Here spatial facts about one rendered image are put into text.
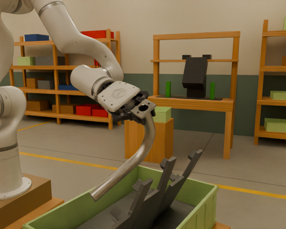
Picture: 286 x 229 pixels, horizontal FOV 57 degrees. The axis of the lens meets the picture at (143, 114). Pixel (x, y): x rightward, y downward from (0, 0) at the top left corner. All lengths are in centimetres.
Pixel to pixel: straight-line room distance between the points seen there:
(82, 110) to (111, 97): 570
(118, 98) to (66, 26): 30
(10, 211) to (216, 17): 528
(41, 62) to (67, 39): 623
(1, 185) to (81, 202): 33
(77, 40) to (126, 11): 561
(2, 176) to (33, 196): 15
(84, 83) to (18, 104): 41
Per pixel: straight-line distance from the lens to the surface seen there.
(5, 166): 118
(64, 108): 681
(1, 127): 118
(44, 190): 128
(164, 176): 89
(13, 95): 116
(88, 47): 90
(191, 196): 123
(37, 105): 736
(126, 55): 637
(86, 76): 84
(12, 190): 122
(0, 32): 106
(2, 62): 109
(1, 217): 117
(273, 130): 531
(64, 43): 87
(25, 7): 110
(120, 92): 74
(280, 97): 521
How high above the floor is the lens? 145
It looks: 11 degrees down
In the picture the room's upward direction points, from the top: straight up
